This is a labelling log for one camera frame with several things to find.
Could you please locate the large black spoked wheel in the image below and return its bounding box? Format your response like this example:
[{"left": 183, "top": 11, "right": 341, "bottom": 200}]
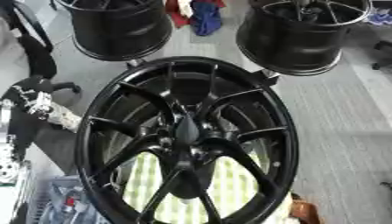
[{"left": 73, "top": 55, "right": 302, "bottom": 224}]

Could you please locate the silver wheel stand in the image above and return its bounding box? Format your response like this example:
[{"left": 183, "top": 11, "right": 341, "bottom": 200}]
[
  {"left": 258, "top": 69, "right": 284, "bottom": 88},
  {"left": 125, "top": 59, "right": 147, "bottom": 69}
]

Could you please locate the black wheel with plain barrel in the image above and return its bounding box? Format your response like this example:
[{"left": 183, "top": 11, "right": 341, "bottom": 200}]
[{"left": 52, "top": 0, "right": 177, "bottom": 62}]

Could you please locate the black wheel with silver-edged spokes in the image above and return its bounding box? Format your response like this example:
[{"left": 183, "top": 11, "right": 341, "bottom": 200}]
[{"left": 234, "top": 0, "right": 375, "bottom": 77}]

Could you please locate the red cloth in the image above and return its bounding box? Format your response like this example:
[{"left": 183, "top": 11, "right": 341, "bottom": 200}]
[{"left": 164, "top": 0, "right": 228, "bottom": 30}]

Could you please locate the brown bag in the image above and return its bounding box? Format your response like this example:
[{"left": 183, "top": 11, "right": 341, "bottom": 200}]
[{"left": 288, "top": 192, "right": 325, "bottom": 224}]

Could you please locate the pale plastic crate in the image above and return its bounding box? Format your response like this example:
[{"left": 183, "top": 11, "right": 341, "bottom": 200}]
[{"left": 13, "top": 174, "right": 112, "bottom": 224}]

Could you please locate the black chair base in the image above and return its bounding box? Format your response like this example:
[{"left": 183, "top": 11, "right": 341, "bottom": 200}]
[{"left": 370, "top": 39, "right": 392, "bottom": 71}]

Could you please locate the white box with dark spots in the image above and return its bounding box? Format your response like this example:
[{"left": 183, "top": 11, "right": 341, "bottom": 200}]
[{"left": 0, "top": 142, "right": 22, "bottom": 187}]

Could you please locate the blue and white cloth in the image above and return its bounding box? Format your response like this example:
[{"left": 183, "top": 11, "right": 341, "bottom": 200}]
[{"left": 366, "top": 7, "right": 392, "bottom": 27}]

